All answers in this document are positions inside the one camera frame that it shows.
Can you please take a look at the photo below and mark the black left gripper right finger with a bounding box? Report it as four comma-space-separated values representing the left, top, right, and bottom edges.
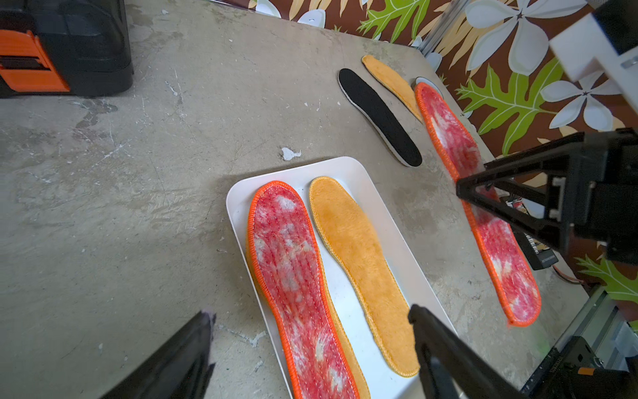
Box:
408, 304, 525, 398

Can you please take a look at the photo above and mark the aluminium frame post right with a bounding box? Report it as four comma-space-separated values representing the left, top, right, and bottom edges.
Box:
418, 0, 470, 57

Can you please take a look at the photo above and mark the red patterned insole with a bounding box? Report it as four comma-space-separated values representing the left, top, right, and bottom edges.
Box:
247, 181, 360, 398
415, 83, 542, 328

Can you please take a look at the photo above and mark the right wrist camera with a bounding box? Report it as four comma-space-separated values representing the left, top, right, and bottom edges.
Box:
549, 0, 637, 110

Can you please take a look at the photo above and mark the black insole right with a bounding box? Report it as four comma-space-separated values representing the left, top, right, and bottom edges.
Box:
337, 68, 423, 167

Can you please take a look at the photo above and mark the orange fuzzy insole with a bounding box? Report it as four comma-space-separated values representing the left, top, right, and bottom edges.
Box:
322, 278, 371, 399
362, 55, 423, 122
309, 176, 420, 377

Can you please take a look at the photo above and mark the brown tape roll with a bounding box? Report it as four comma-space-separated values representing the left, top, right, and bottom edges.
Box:
412, 76, 443, 96

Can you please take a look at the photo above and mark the black tool case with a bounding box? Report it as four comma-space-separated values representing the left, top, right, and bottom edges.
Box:
1, 1, 134, 98

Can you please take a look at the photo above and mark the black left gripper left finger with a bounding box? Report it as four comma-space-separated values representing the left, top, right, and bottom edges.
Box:
103, 312, 216, 398

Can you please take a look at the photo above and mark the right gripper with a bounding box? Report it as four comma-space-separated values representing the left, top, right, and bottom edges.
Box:
456, 128, 637, 264

